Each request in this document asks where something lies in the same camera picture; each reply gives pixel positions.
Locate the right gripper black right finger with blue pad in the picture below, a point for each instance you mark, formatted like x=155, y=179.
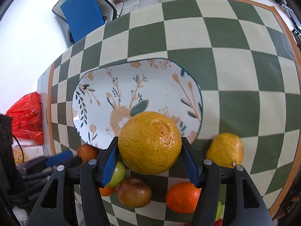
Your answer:
x=243, y=204

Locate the floral ceramic plate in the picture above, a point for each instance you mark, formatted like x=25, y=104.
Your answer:
x=106, y=98

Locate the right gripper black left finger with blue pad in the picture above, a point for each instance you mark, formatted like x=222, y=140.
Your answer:
x=56, y=203

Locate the green checkered tablecloth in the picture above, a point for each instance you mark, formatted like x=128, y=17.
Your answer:
x=244, y=59

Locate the small orange mandarin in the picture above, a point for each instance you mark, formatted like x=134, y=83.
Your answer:
x=107, y=191

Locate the red cherry tomato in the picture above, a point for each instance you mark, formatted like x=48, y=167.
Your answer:
x=218, y=222

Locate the red plastic bag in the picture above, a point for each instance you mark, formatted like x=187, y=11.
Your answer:
x=27, y=118

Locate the dark orange tangerine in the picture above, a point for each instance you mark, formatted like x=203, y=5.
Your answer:
x=87, y=152

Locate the bright orange mandarin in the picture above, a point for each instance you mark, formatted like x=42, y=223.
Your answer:
x=183, y=198

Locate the green apple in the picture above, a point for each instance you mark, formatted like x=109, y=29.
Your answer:
x=118, y=175
x=219, y=211

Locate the red-brown apple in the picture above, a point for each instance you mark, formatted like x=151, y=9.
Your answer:
x=134, y=193

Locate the large yellow orange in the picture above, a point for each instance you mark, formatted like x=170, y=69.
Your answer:
x=149, y=143

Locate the yellow lemon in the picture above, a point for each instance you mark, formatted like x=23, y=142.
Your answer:
x=226, y=150

